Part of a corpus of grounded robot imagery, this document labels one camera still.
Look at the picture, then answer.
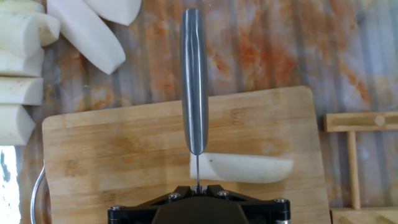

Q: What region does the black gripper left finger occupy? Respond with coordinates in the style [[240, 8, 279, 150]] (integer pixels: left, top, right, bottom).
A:
[[108, 185, 197, 224]]

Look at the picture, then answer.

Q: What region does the wooden peg dish rack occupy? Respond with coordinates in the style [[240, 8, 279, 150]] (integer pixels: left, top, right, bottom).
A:
[[322, 111, 398, 224]]

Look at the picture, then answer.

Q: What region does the wooden cutting board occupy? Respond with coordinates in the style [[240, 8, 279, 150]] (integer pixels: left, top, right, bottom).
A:
[[42, 85, 332, 224]]

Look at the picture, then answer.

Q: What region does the marble pattern plastic mat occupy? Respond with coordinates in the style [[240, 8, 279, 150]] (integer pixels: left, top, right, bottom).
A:
[[0, 0, 398, 224]]

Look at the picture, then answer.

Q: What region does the metal wire board handle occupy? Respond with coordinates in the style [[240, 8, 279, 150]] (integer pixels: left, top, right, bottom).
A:
[[30, 164, 47, 224]]

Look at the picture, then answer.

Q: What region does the long white radish chunk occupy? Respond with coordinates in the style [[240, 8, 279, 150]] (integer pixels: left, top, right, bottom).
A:
[[46, 0, 127, 75]]

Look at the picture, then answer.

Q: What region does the white radish piece being sliced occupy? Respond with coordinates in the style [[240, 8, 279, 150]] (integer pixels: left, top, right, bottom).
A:
[[189, 152, 295, 184]]

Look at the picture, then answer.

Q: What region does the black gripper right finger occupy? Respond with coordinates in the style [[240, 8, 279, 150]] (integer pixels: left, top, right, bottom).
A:
[[200, 185, 292, 224]]

